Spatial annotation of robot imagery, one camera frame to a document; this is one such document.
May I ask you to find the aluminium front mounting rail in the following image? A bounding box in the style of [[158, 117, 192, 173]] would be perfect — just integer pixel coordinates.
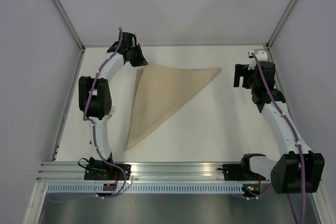
[[36, 162, 261, 183]]

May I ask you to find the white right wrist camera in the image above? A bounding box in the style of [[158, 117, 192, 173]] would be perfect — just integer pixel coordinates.
[[248, 49, 268, 70]]

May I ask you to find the aluminium frame post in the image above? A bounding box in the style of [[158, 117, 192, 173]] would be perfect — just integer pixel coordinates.
[[265, 0, 299, 50], [51, 0, 85, 51]]

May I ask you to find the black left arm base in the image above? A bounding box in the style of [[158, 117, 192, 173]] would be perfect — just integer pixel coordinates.
[[78, 157, 131, 181]]

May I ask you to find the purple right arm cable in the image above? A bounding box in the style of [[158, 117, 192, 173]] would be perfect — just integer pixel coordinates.
[[236, 53, 308, 218]]

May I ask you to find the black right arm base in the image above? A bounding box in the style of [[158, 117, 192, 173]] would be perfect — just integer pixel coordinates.
[[216, 163, 269, 182]]

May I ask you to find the aluminium right frame post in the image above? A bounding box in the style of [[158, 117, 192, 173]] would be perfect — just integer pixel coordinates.
[[265, 0, 299, 50]]

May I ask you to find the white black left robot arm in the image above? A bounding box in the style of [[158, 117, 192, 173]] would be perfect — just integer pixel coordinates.
[[78, 29, 148, 180]]

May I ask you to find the white slotted cable duct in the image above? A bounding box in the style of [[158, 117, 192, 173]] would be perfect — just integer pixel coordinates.
[[47, 183, 243, 195]]

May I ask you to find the black handled silver fork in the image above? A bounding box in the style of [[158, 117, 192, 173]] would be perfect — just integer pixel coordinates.
[[109, 106, 116, 117]]

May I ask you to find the aluminium left frame post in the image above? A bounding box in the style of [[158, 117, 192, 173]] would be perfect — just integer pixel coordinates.
[[51, 0, 85, 51]]

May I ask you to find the aluminium rear frame bar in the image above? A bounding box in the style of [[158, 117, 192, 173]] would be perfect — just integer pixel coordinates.
[[84, 42, 268, 48]]

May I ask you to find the beige cloth napkin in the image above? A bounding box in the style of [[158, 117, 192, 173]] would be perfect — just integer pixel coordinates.
[[127, 63, 221, 150]]

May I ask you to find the aluminium table edge rail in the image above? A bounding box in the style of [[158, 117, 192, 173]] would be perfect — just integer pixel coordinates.
[[49, 47, 86, 162]]

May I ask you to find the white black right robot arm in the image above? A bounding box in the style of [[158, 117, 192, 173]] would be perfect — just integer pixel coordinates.
[[233, 61, 325, 194]]

